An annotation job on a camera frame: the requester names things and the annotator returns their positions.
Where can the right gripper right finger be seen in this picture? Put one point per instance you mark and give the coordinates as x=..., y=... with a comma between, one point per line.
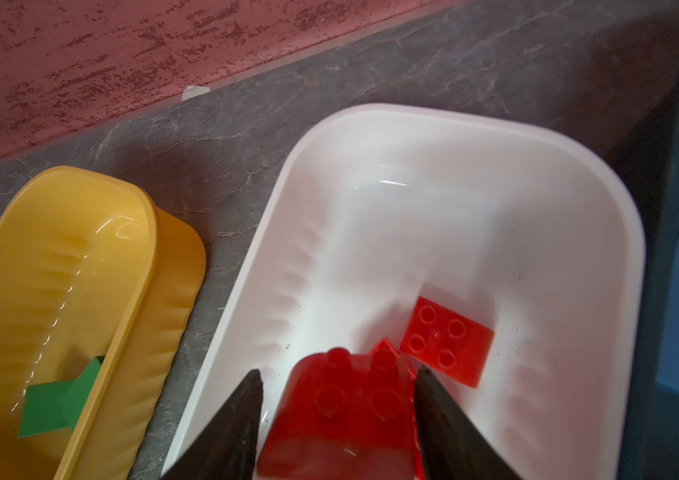
x=451, y=446

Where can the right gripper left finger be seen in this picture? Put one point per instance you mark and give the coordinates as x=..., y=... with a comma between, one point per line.
x=226, y=447

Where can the red lego pile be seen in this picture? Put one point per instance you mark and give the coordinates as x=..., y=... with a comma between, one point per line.
x=447, y=342

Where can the red sloped lego front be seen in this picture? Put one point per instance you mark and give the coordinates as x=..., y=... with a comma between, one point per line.
x=344, y=416

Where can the red lego top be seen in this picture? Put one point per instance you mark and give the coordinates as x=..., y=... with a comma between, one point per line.
x=385, y=345

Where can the green lego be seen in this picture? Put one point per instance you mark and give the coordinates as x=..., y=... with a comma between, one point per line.
x=58, y=405

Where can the white plastic bin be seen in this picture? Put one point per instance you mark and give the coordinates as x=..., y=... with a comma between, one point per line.
x=517, y=227

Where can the dark teal plastic bin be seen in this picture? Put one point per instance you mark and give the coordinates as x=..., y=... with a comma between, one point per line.
x=648, y=162

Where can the yellow plastic bin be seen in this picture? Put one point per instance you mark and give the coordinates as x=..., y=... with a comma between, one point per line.
x=89, y=267

